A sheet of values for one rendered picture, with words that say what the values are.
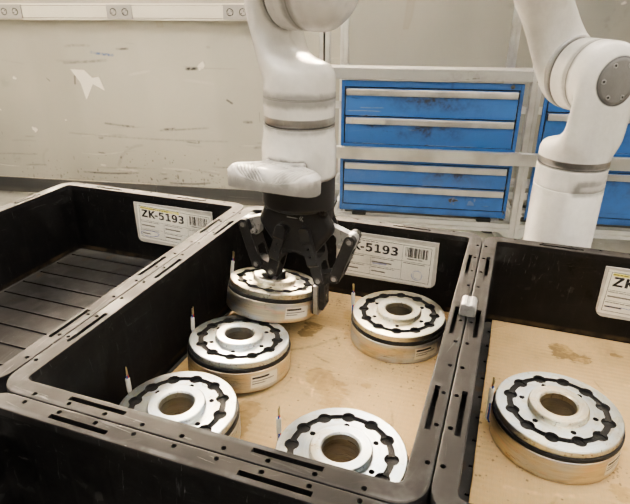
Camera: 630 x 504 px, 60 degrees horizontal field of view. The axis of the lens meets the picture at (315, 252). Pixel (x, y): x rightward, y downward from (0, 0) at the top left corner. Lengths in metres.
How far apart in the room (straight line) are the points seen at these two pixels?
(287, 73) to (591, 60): 0.40
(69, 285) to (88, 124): 3.03
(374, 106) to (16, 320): 1.84
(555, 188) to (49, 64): 3.39
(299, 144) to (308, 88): 0.05
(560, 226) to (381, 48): 2.45
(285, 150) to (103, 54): 3.17
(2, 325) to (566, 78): 0.74
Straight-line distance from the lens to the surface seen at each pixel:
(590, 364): 0.65
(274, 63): 0.53
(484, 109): 2.36
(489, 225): 2.48
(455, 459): 0.35
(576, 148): 0.78
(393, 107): 2.34
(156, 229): 0.80
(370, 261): 0.68
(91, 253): 0.89
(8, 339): 0.71
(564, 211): 0.81
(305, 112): 0.51
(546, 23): 0.79
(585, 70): 0.76
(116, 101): 3.67
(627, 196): 2.58
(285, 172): 0.49
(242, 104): 3.35
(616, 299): 0.67
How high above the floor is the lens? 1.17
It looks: 25 degrees down
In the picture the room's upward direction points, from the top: straight up
